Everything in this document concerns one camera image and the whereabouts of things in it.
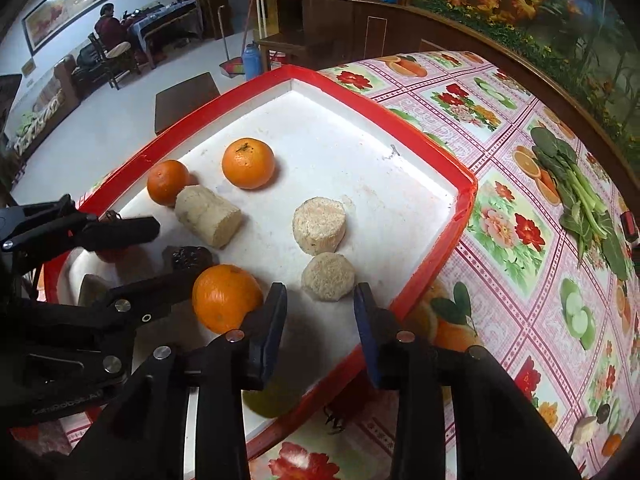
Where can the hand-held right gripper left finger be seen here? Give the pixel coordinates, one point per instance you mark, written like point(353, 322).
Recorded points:
point(267, 340)

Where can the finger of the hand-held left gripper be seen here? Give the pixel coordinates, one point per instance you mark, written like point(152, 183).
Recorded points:
point(125, 232)
point(150, 295)

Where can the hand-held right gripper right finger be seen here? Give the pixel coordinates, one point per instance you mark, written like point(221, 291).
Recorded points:
point(370, 340)

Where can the red tomato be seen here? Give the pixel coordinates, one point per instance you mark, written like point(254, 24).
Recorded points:
point(112, 256)

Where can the dried red date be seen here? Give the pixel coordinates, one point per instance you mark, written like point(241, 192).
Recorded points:
point(604, 412)
point(187, 257)

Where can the yellowish green citrus fruit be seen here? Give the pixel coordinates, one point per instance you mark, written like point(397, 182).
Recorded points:
point(270, 400)

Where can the orange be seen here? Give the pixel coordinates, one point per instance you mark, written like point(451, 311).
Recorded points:
point(248, 162)
point(225, 297)
point(612, 445)
point(167, 182)

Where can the red tray white inside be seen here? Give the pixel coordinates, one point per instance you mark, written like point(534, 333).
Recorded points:
point(350, 170)

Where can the floral fruit printed tablecloth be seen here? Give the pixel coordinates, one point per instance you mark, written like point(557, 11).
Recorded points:
point(505, 310)

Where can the brown wooden stool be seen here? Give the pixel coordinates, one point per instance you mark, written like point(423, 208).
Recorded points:
point(185, 97)

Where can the sofa with printed cover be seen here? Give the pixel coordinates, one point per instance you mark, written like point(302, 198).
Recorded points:
point(45, 105)

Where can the wooden chair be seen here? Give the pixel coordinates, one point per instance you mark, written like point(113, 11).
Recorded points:
point(112, 57)

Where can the blue thermos jug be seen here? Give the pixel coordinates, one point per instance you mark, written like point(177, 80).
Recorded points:
point(250, 60)

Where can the table with blue cloth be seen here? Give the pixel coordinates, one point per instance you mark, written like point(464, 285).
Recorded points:
point(160, 17)

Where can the green leafy vegetable bunch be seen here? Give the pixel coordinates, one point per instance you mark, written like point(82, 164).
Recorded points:
point(575, 195)

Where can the red and black box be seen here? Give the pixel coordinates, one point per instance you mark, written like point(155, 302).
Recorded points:
point(631, 227)

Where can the wooden display cabinet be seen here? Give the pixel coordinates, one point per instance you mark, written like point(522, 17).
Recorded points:
point(325, 25)

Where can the artificial flower plant display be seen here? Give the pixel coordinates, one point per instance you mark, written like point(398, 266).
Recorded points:
point(525, 5)

